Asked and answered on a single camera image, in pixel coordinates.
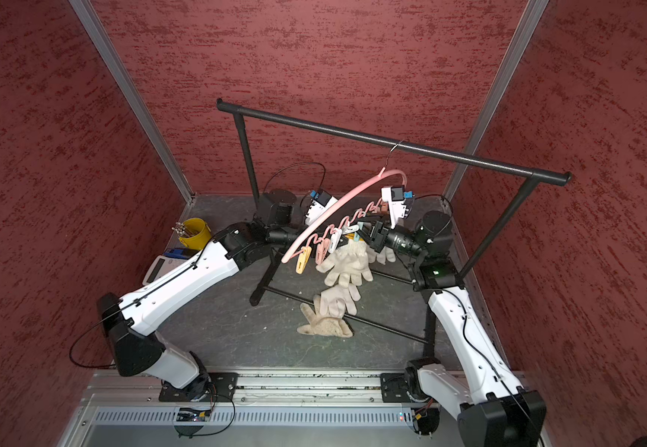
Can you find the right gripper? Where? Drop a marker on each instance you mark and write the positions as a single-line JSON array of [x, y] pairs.
[[377, 234]]

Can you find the white work glove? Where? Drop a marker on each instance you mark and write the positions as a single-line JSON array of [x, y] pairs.
[[386, 255]]

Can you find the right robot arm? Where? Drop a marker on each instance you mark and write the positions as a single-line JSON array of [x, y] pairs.
[[492, 408]]

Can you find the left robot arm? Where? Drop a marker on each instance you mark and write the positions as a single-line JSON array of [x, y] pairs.
[[131, 322]]

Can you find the yellow cup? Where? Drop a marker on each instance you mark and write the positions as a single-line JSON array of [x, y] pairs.
[[193, 233]]

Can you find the right controller board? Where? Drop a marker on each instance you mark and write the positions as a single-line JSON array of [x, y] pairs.
[[425, 421]]

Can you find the controller board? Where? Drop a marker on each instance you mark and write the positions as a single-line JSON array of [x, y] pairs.
[[191, 415], [425, 421]]

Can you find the blue stapler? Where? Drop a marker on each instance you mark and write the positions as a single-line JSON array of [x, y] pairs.
[[177, 254]]

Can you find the pink calculator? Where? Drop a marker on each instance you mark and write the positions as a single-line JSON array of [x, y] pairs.
[[160, 267]]

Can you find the left controller board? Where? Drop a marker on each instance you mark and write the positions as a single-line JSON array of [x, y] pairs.
[[191, 415]]

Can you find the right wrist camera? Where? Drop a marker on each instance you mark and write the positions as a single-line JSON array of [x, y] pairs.
[[399, 202]]

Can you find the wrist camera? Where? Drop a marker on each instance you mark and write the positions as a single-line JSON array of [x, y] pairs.
[[320, 202], [399, 202]]

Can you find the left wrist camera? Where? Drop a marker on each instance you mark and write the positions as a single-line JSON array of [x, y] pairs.
[[320, 202]]

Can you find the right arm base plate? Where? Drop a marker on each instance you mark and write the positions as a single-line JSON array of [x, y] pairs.
[[399, 388]]

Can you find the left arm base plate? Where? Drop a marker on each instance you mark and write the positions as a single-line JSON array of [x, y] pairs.
[[215, 387]]

